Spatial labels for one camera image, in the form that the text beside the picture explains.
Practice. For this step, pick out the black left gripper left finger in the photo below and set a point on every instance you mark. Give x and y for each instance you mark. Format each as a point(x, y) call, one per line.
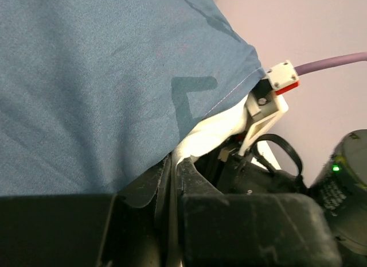
point(122, 229)

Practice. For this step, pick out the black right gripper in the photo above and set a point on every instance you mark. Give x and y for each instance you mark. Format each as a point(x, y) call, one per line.
point(251, 173)

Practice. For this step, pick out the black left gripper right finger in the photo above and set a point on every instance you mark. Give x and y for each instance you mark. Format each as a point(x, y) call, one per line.
point(217, 229)

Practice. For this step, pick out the white pillow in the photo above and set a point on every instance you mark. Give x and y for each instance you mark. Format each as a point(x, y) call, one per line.
point(212, 132)

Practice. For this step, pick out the blue letter-print pillowcase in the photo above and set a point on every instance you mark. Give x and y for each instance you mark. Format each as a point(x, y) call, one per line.
point(95, 92)

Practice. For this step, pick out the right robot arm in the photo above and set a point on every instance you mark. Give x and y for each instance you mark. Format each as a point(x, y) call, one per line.
point(339, 189)

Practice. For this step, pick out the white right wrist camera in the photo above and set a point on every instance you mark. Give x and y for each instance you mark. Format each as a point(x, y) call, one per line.
point(265, 104)

